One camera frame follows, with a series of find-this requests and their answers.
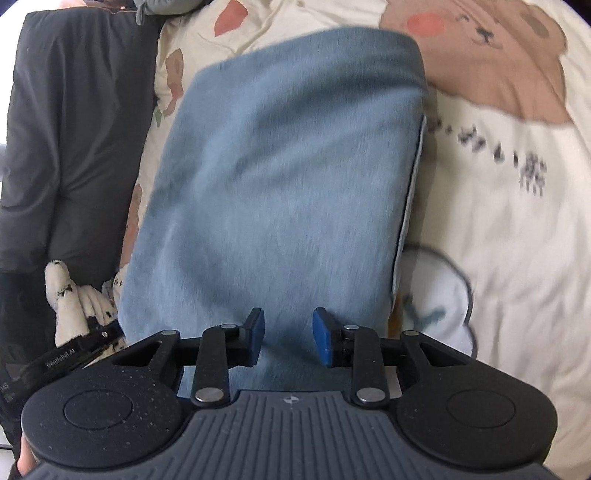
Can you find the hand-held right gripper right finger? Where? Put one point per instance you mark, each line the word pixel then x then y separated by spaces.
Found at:
pixel 322 339

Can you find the person's left hand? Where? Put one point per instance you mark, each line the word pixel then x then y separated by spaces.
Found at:
pixel 27 457

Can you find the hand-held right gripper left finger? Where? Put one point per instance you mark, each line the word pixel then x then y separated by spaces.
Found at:
pixel 256 339

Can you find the white spotted fluffy blanket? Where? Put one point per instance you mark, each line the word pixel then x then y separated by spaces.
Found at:
pixel 69 304

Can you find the blue-grey fleece garment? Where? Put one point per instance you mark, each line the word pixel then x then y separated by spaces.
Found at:
pixel 277 184

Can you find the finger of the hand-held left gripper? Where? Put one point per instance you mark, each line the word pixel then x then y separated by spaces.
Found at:
pixel 105 333

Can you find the cream bear-print blanket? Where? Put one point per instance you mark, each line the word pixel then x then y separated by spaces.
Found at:
pixel 508 254

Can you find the dark grey pillow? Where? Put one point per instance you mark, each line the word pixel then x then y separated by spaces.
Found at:
pixel 69 138

